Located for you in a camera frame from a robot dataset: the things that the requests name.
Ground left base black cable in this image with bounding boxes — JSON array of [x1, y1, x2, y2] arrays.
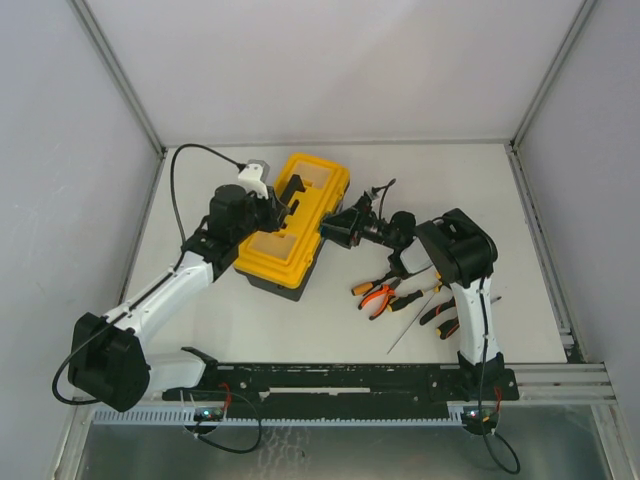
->
[[192, 392, 264, 455]]

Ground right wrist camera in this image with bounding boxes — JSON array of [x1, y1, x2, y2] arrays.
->
[[364, 188, 381, 202]]

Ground red handled screwdriver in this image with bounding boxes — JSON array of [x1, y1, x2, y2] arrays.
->
[[373, 269, 401, 287]]

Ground black orange combination pliers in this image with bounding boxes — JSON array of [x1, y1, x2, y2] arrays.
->
[[418, 297, 461, 340]]

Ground thin metal rod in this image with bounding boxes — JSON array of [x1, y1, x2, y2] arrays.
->
[[386, 293, 436, 355]]

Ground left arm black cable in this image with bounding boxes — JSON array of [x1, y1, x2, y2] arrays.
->
[[51, 143, 249, 405]]

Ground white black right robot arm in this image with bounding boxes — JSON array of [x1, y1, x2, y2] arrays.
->
[[319, 192, 504, 384]]

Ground right base black cable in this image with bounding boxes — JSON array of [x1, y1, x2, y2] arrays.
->
[[474, 279, 522, 475]]

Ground base black cable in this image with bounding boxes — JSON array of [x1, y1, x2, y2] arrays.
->
[[192, 392, 264, 455], [474, 279, 522, 475]]

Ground yellow black plastic toolbox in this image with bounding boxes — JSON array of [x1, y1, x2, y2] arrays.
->
[[233, 153, 350, 301]]

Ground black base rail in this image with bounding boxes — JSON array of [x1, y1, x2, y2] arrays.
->
[[189, 357, 520, 402]]

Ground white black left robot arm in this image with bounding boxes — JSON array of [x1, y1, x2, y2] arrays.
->
[[68, 175, 305, 412]]

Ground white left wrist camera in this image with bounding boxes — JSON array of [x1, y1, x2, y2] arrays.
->
[[237, 160, 270, 199]]

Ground grey cable duct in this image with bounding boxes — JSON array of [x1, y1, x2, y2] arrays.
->
[[92, 404, 464, 427]]

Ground black orange long screwdriver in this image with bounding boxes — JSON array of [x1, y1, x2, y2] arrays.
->
[[387, 288, 434, 312]]

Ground orange needle nose pliers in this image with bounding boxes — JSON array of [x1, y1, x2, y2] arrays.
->
[[358, 278, 402, 321]]

